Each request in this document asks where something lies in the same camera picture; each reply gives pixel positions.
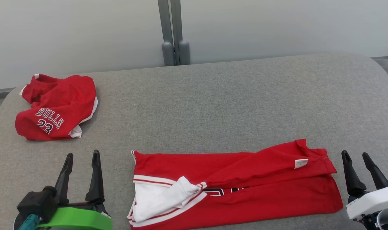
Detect grey metal partition post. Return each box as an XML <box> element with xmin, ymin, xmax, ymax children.
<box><xmin>158</xmin><ymin>0</ymin><xmax>175</xmax><ymax>67</ymax></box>
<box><xmin>171</xmin><ymin>0</ymin><xmax>190</xmax><ymax>66</ymax></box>

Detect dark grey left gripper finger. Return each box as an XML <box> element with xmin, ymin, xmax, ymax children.
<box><xmin>86</xmin><ymin>149</ymin><xmax>105</xmax><ymax>203</ymax></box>
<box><xmin>55</xmin><ymin>153</ymin><xmax>74</xmax><ymax>205</ymax></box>

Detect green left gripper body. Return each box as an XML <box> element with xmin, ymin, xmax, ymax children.
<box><xmin>38</xmin><ymin>201</ymin><xmax>113</xmax><ymax>230</ymax></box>

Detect red Bulls 23 shorts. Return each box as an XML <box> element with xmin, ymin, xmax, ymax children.
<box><xmin>15</xmin><ymin>73</ymin><xmax>99</xmax><ymax>141</ymax></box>

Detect teal left camera connector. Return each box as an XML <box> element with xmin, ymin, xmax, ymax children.
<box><xmin>18</xmin><ymin>214</ymin><xmax>41</xmax><ymax>230</ymax></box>

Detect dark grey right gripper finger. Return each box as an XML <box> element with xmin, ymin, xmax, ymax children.
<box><xmin>362</xmin><ymin>152</ymin><xmax>388</xmax><ymax>190</ymax></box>
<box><xmin>341</xmin><ymin>150</ymin><xmax>367</xmax><ymax>196</ymax></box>

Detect red white basketball jersey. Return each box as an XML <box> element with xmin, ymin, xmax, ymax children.
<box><xmin>127</xmin><ymin>139</ymin><xmax>344</xmax><ymax>230</ymax></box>

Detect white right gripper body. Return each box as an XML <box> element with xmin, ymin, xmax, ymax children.
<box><xmin>346</xmin><ymin>187</ymin><xmax>388</xmax><ymax>229</ymax></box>

